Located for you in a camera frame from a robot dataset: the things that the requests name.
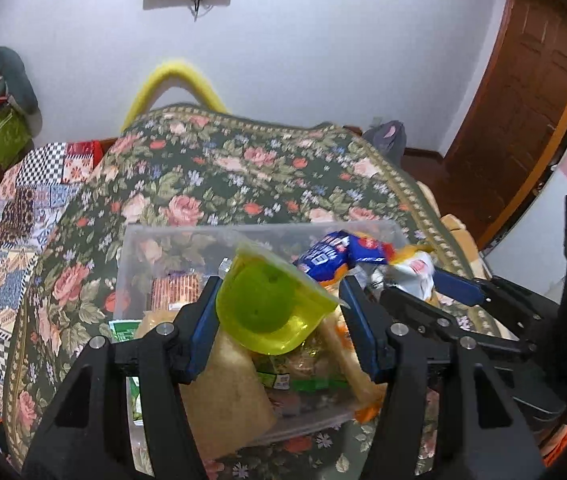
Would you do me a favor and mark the blue biscuit bag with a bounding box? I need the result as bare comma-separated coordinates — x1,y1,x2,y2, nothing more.
294,231,397,286

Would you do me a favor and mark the brown wooden door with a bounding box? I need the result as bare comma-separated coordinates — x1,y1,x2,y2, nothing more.
444,0,567,247

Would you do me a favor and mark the grey backpack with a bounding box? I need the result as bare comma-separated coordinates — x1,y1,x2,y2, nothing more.
363,120,407,166

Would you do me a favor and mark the patchwork quilt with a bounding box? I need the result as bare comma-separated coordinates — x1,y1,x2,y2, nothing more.
0,141,104,416

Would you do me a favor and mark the green jelly cup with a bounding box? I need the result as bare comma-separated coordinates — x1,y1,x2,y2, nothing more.
215,240,342,356

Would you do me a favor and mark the clear plastic storage bin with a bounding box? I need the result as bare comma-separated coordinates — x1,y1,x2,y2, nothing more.
111,220,407,458

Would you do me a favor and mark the floral green bedspread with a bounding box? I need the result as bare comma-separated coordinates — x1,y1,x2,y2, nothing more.
4,105,472,465

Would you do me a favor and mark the grey plush pillow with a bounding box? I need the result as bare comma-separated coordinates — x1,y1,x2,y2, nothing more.
0,47,38,115

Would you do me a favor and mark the yellow curved headboard tube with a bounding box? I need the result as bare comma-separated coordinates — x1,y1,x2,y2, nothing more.
120,60,229,132

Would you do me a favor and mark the beige wafer pack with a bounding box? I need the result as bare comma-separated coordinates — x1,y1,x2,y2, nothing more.
133,309,280,461

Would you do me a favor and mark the yellow cracker pack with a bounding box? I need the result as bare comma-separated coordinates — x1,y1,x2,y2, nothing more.
318,307,387,424

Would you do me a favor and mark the red white snack packet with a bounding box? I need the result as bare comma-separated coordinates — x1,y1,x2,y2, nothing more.
149,272,201,311

